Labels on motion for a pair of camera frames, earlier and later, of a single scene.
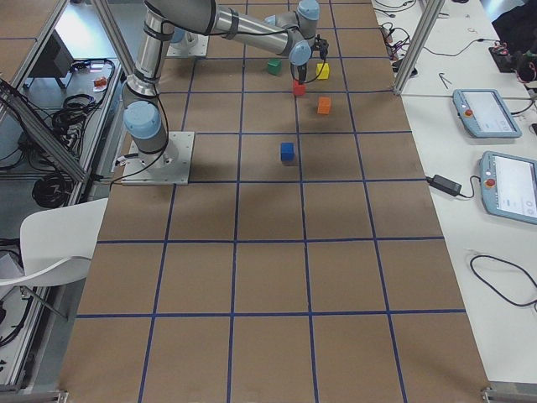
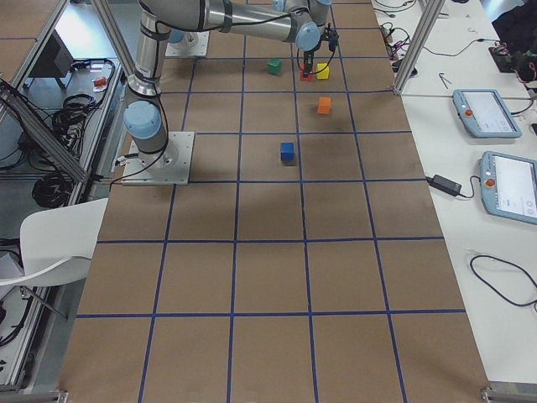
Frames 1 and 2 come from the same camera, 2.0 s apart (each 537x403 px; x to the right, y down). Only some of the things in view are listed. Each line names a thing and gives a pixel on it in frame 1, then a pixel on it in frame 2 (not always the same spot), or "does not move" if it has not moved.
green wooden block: [274, 65] does not move
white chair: [58, 243] does not move
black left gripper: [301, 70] -> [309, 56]
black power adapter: [445, 185] does not move
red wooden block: [299, 89] -> [310, 77]
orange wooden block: [324, 104] does not move
